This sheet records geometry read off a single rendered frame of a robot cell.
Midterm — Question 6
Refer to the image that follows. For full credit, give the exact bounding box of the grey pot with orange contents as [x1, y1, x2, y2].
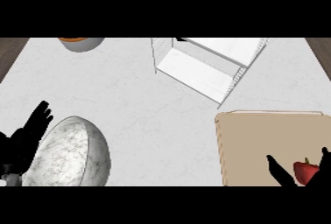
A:
[55, 37, 106, 53]

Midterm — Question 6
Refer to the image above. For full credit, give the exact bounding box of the red bell pepper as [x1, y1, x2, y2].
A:
[292, 157, 320, 186]

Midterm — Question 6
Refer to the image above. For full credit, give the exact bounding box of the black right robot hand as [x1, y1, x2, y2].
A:
[264, 146, 331, 187]

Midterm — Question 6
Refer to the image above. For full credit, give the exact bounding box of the beige tray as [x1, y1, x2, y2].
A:
[212, 109, 331, 187]

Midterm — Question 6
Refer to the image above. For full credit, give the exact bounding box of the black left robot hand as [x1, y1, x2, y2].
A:
[0, 100, 55, 177]

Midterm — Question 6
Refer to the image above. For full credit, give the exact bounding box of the grey marble bowl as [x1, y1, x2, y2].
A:
[20, 115, 112, 187]

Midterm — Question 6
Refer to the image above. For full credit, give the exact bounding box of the white tiered shelf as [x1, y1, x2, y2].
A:
[149, 37, 271, 110]

